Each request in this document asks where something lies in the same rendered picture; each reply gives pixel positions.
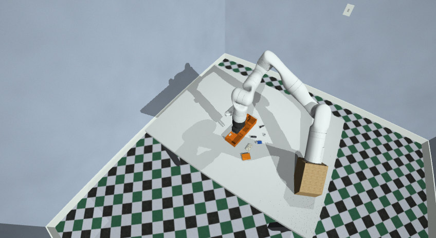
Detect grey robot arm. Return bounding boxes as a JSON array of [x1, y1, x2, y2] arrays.
[[231, 50, 331, 164]]

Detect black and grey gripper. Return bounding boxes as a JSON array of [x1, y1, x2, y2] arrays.
[[225, 106, 247, 134]]

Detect orange square pad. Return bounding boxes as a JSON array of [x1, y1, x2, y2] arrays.
[[242, 153, 251, 160]]

